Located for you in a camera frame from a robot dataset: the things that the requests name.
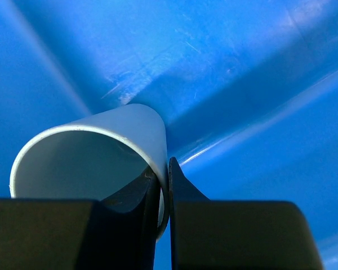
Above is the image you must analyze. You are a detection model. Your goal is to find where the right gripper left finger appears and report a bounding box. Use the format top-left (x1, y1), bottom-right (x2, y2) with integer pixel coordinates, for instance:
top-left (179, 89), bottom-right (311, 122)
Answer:
top-left (0, 168), bottom-right (158, 269)

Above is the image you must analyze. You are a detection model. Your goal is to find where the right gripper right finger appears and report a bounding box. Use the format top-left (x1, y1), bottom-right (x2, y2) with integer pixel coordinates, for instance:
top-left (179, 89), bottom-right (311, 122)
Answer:
top-left (168, 157), bottom-right (323, 269)

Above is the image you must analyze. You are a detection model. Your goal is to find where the blue-grey plastic cup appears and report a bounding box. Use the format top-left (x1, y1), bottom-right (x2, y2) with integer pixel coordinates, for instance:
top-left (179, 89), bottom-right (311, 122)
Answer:
top-left (9, 103), bottom-right (169, 238)

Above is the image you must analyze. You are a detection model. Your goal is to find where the blue plastic bin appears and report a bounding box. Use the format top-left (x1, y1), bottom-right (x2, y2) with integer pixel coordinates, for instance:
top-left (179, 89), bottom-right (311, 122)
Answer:
top-left (0, 1), bottom-right (338, 269)

